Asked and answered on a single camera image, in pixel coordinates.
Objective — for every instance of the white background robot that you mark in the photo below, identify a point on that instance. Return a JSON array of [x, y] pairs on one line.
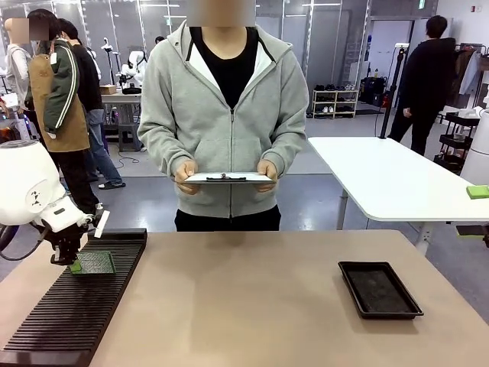
[[133, 69]]

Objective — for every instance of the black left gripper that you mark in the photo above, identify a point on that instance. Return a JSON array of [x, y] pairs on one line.
[[68, 239]]

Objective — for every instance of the person's left hand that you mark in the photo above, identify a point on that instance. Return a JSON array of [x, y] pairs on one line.
[[267, 172]]

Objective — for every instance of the person in black jacket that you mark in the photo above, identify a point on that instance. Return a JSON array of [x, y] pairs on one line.
[[89, 76]]

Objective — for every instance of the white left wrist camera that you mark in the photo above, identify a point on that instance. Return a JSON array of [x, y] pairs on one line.
[[101, 225]]

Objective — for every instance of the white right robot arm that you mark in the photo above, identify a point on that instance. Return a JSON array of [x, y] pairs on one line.
[[479, 149]]

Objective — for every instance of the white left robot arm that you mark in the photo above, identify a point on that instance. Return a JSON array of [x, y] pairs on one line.
[[23, 183]]

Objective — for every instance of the clothes rack with coats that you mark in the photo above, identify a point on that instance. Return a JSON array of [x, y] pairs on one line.
[[470, 72]]

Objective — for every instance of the white table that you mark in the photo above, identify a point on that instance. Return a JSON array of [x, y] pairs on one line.
[[386, 179]]

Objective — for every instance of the person in gray hoodie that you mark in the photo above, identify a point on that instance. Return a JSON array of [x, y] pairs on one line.
[[225, 114]]

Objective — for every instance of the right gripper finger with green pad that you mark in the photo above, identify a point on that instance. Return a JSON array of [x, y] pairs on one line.
[[473, 230], [478, 191]]

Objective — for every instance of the person with brown apron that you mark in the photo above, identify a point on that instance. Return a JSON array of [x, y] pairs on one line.
[[57, 88]]

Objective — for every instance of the wooden shoe rack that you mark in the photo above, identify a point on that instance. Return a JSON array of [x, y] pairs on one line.
[[336, 103]]

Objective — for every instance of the person's right hand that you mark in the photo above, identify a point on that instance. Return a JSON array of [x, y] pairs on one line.
[[185, 174]]

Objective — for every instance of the gray step stool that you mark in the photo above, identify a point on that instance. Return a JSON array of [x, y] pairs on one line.
[[128, 137]]

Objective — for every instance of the black slotted PCB rack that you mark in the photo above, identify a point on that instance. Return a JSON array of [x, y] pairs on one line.
[[72, 306]]

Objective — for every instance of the black bags pile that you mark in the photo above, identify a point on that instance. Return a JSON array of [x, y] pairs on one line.
[[372, 91]]

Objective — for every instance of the background work table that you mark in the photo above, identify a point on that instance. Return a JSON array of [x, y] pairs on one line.
[[120, 103]]

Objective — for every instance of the cardboard box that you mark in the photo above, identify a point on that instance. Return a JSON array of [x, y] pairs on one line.
[[108, 89]]

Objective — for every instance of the person in black clothes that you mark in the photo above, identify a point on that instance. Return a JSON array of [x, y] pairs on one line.
[[424, 80]]

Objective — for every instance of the black tripod stand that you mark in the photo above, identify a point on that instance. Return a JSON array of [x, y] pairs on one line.
[[393, 84]]

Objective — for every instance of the green PCB board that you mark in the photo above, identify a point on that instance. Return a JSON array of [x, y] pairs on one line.
[[97, 263]]

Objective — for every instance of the black utility cart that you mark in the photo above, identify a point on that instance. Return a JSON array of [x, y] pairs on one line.
[[456, 141]]

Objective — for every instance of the black plastic tray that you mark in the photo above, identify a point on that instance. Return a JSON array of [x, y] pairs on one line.
[[378, 292]]

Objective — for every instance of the clipboard with white paper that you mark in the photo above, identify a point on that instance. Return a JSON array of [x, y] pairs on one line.
[[225, 179]]

